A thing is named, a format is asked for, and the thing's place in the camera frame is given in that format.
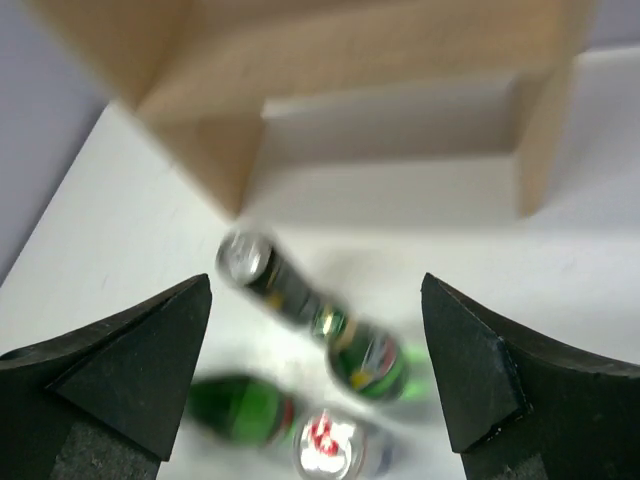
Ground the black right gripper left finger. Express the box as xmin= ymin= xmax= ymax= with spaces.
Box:
xmin=1 ymin=274 xmax=212 ymax=479

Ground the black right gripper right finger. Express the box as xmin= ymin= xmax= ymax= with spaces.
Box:
xmin=421 ymin=274 xmax=639 ymax=479

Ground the green perrier bottle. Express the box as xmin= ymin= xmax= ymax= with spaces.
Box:
xmin=311 ymin=303 xmax=431 ymax=403
xmin=185 ymin=374 xmax=300 ymax=447

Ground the blue Red Bull can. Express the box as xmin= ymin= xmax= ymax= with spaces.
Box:
xmin=293 ymin=408 xmax=396 ymax=480

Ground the light wooden shelf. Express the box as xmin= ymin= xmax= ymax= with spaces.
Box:
xmin=32 ymin=1 xmax=596 ymax=217

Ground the black yellow label can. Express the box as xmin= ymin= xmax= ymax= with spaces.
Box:
xmin=216 ymin=229 xmax=335 ymax=327

